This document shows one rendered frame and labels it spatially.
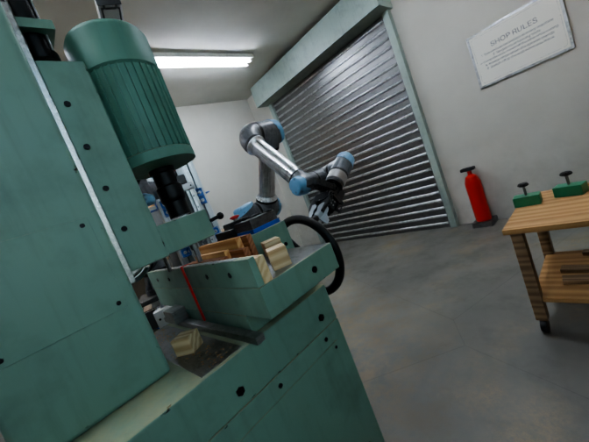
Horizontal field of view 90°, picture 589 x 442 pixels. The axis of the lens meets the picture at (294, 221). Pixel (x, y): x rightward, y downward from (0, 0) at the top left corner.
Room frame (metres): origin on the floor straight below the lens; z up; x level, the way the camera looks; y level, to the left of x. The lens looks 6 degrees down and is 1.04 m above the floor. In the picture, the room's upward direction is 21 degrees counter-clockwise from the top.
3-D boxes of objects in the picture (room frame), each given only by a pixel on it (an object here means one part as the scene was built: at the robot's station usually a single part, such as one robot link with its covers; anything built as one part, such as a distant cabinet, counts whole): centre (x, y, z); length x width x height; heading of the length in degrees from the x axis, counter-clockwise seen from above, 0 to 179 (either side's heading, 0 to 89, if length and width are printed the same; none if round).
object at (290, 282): (0.82, 0.19, 0.87); 0.61 x 0.30 x 0.06; 42
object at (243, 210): (1.57, 0.22, 0.98); 0.13 x 0.12 x 0.14; 128
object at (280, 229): (0.88, 0.12, 0.91); 0.15 x 0.14 x 0.09; 42
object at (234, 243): (0.80, 0.22, 0.94); 0.22 x 0.02 x 0.08; 42
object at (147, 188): (1.20, 0.52, 1.23); 0.11 x 0.08 x 0.11; 167
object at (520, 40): (2.49, -2.22, 1.48); 0.64 x 0.02 x 0.46; 39
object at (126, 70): (0.74, 0.26, 1.35); 0.18 x 0.18 x 0.31
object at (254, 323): (0.78, 0.21, 0.82); 0.40 x 0.21 x 0.04; 42
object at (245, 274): (0.72, 0.29, 0.93); 0.60 x 0.02 x 0.06; 42
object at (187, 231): (0.73, 0.27, 1.03); 0.14 x 0.07 x 0.09; 132
